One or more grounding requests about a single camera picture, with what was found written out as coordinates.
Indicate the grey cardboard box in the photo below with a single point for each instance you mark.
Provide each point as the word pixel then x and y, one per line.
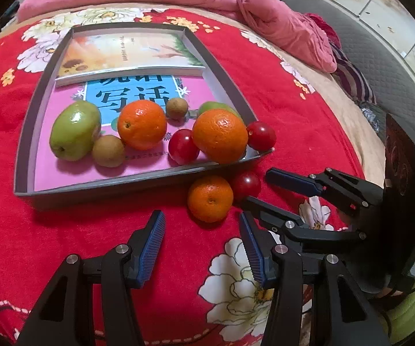
pixel 30 133

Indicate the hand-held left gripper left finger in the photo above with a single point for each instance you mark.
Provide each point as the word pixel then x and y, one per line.
pixel 151 248

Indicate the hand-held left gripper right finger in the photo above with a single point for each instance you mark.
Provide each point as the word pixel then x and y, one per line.
pixel 254 252

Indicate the red cherry tomato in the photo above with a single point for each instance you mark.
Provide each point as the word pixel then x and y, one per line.
pixel 261 135
pixel 183 146
pixel 245 184

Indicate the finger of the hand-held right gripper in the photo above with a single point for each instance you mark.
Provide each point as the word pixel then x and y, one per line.
pixel 290 181
pixel 265 211

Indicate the silver foil bag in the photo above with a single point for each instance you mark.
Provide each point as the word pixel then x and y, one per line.
pixel 370 115

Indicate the brown kiwi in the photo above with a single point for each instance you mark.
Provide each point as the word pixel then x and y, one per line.
pixel 176 108
pixel 108 151

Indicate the floral wall painting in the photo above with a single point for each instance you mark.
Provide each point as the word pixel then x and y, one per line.
pixel 391 7

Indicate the green apple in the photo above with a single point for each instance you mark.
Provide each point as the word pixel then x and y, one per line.
pixel 214 107
pixel 75 131

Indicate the sunflower cover book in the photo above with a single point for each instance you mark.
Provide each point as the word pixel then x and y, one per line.
pixel 121 50

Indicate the orange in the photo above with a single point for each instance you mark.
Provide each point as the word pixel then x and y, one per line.
pixel 142 124
pixel 220 135
pixel 210 198

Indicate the striped pillow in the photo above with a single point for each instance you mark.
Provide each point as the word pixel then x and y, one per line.
pixel 355 75

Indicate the pink book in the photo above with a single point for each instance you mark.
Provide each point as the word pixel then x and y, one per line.
pixel 70 173

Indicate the grey quilted headboard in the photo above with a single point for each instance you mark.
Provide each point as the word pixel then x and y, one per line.
pixel 384 68

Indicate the red cloth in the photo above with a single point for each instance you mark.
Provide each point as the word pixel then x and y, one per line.
pixel 321 29

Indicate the red floral blanket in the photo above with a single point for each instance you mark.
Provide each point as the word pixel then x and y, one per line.
pixel 84 241

